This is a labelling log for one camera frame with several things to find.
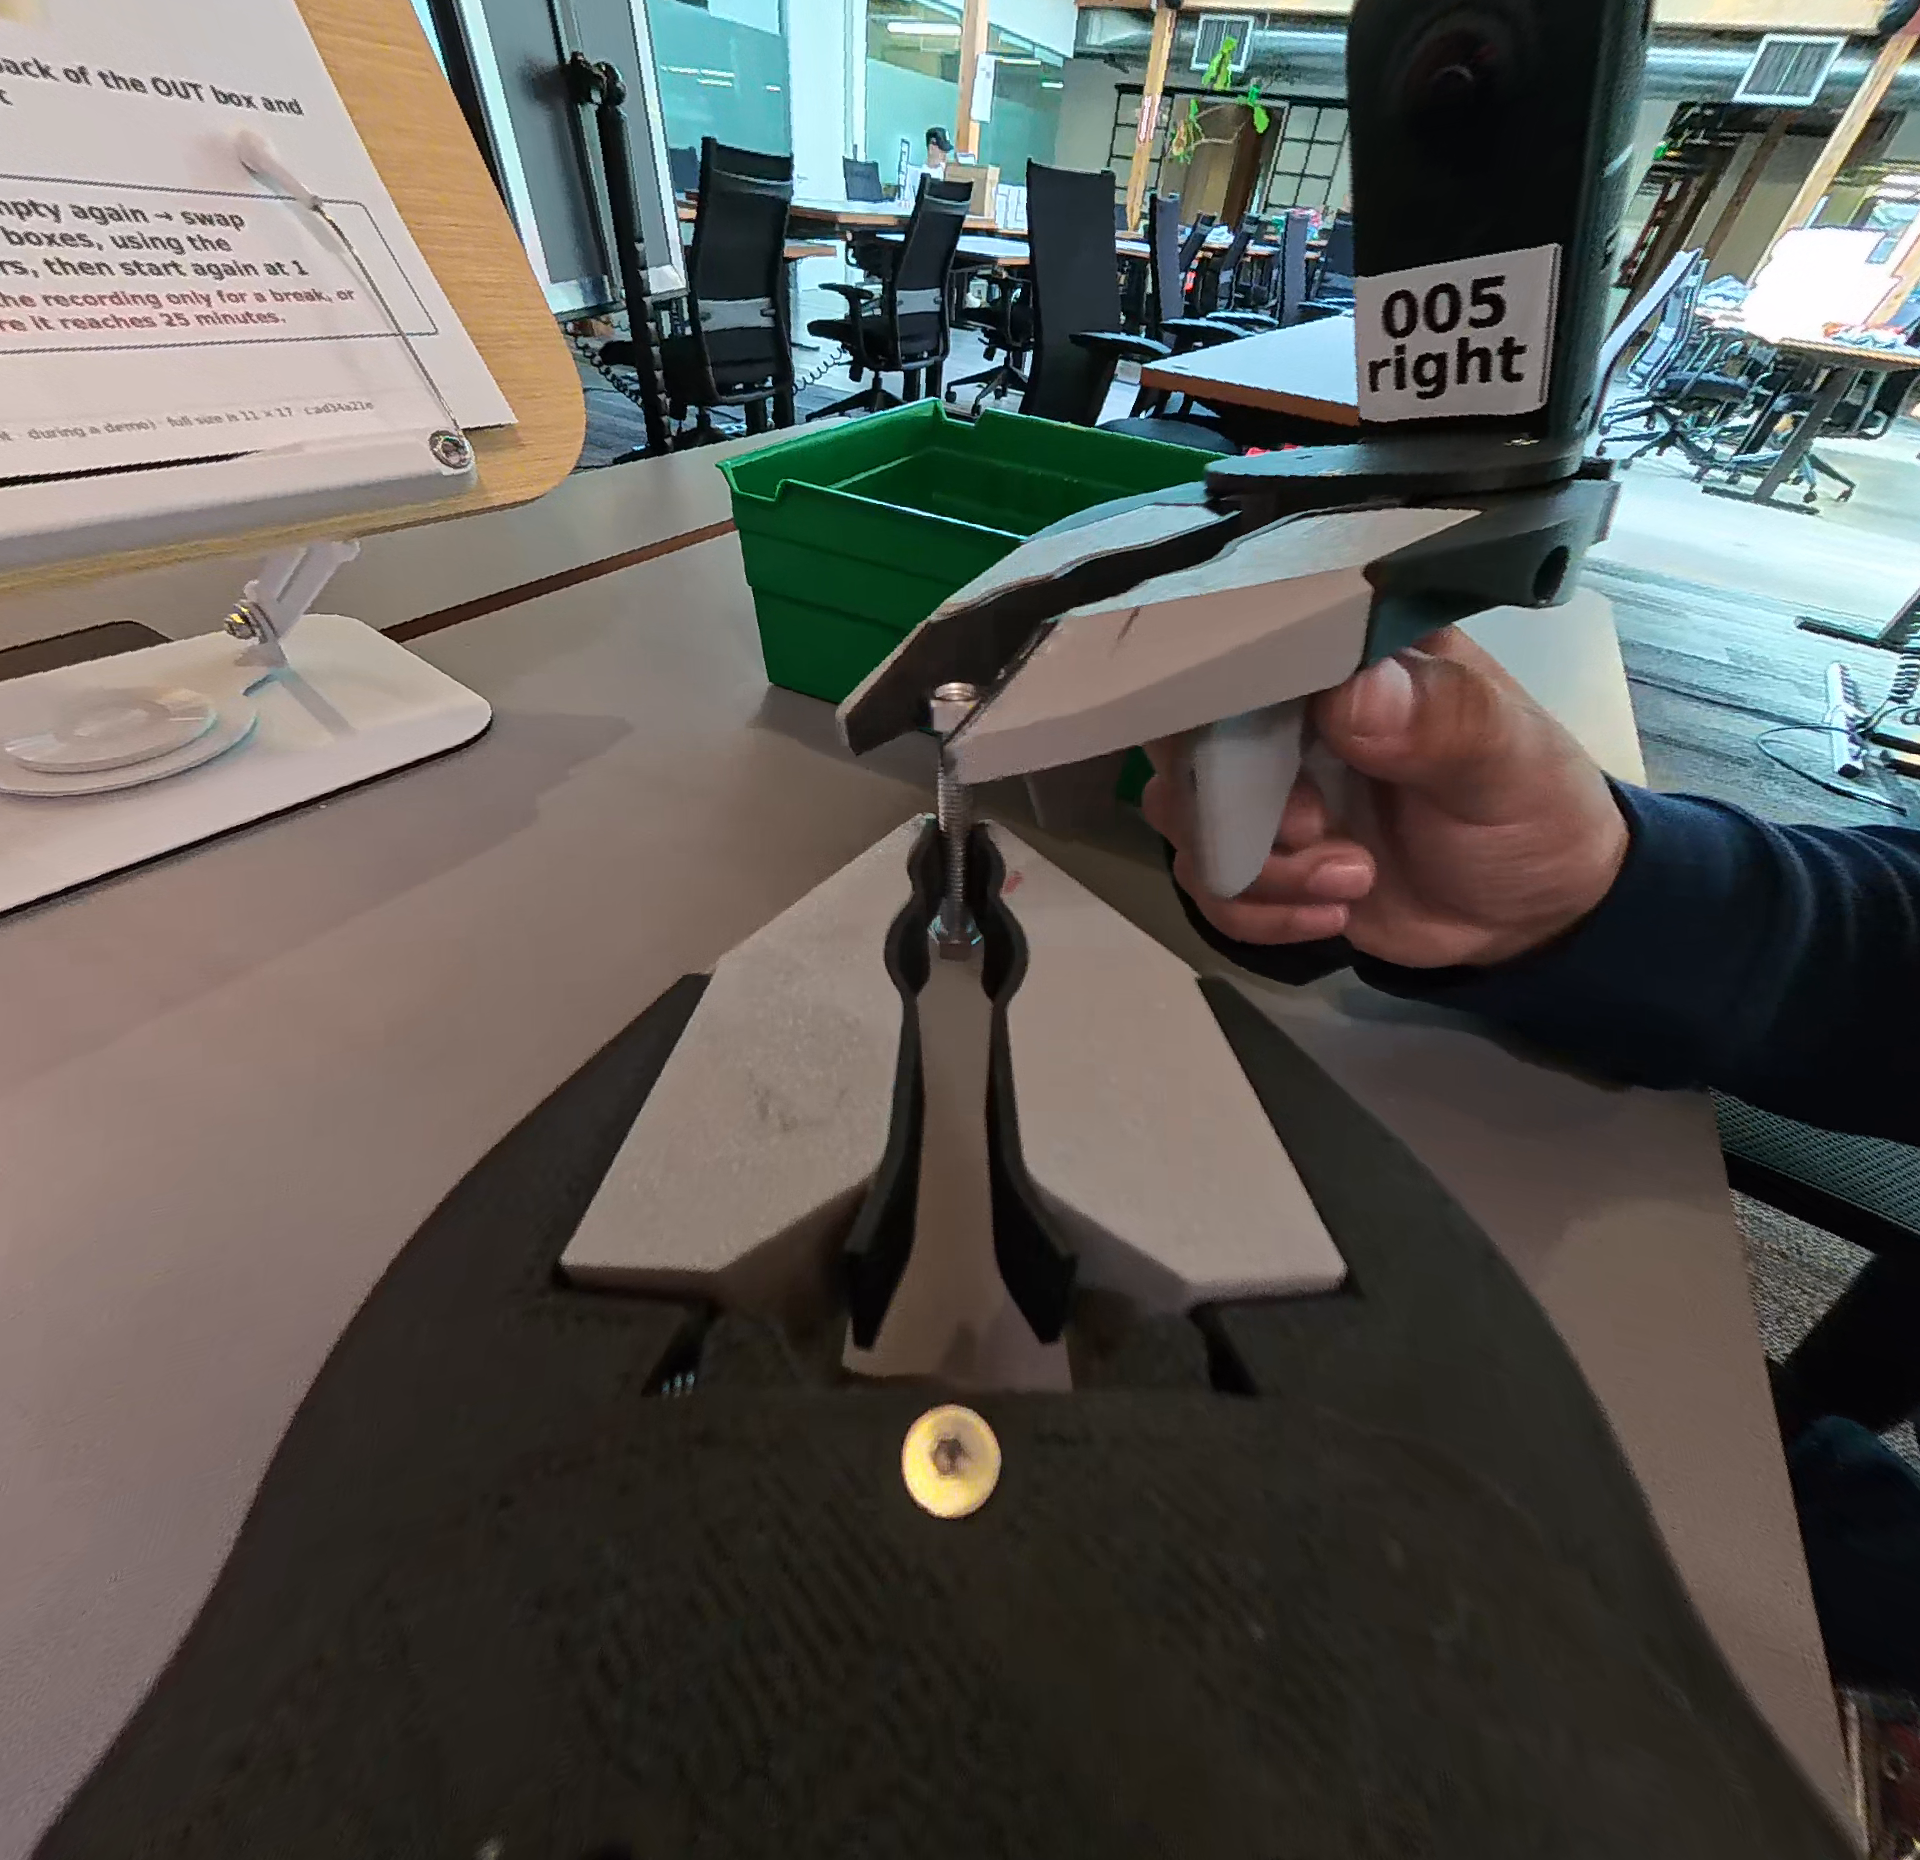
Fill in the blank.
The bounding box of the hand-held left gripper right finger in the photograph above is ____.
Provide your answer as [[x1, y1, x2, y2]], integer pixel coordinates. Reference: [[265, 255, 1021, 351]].
[[966, 823, 1351, 1350]]

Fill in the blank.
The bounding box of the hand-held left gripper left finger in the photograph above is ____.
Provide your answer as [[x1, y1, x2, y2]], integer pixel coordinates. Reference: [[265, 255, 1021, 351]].
[[558, 814, 956, 1351]]

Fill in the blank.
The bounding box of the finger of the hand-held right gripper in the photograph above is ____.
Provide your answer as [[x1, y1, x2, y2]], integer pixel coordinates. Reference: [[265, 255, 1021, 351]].
[[948, 514, 1481, 791], [833, 483, 1259, 758]]

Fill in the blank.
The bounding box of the green plastic bin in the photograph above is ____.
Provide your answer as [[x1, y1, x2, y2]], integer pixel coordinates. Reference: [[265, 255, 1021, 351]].
[[717, 397, 1248, 710]]

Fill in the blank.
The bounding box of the steel bolt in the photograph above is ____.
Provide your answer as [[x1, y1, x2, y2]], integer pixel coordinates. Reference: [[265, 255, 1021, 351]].
[[928, 733, 988, 967]]

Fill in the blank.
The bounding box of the person's right forearm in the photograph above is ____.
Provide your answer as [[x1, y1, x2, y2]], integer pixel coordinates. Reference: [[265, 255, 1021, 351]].
[[1477, 776, 1920, 1141]]

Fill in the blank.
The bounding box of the person's right hand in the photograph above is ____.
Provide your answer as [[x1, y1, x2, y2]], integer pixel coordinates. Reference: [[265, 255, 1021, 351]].
[[1143, 626, 1635, 973]]

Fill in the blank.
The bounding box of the hanging green plant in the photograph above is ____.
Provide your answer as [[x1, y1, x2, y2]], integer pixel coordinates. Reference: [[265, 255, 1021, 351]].
[[1168, 37, 1276, 169]]

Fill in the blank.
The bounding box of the wooden office table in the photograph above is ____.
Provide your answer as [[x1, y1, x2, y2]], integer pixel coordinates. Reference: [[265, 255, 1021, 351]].
[[1138, 311, 1364, 430]]

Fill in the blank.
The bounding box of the row of black office chairs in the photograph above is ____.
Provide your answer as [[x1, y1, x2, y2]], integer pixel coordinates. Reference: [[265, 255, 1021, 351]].
[[660, 134, 1870, 509]]

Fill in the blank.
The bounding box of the black pole stand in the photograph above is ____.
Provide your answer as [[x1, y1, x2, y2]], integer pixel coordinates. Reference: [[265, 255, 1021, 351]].
[[567, 54, 680, 461]]

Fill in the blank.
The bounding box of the white stand with wooden board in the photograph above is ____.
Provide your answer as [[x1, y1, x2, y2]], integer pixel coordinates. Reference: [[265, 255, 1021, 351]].
[[0, 0, 590, 921]]

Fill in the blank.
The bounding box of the person's office chair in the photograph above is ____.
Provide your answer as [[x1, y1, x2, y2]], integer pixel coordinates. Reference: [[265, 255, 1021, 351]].
[[1715, 1093, 1920, 1441]]

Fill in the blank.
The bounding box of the grey framed panel on stand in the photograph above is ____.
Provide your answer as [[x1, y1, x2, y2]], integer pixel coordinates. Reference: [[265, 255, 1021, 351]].
[[383, 0, 676, 331]]

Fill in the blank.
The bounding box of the person's dark clothing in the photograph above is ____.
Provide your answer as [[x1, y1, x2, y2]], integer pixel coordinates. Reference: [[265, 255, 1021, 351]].
[[1786, 1418, 1920, 1697]]

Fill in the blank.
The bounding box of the printed instruction sheet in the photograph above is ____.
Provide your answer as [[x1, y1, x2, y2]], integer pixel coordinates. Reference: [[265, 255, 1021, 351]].
[[0, 0, 520, 484]]

